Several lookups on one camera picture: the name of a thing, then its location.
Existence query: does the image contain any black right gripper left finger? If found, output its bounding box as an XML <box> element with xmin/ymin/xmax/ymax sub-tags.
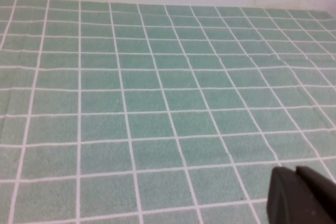
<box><xmin>266</xmin><ymin>166</ymin><xmax>332</xmax><ymax>224</ymax></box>

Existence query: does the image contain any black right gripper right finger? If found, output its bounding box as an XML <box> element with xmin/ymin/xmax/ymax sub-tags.
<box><xmin>296</xmin><ymin>165</ymin><xmax>336</xmax><ymax>224</ymax></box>

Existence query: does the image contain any green white checked tablecloth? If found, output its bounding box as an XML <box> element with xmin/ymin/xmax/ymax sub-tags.
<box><xmin>0</xmin><ymin>0</ymin><xmax>336</xmax><ymax>224</ymax></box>

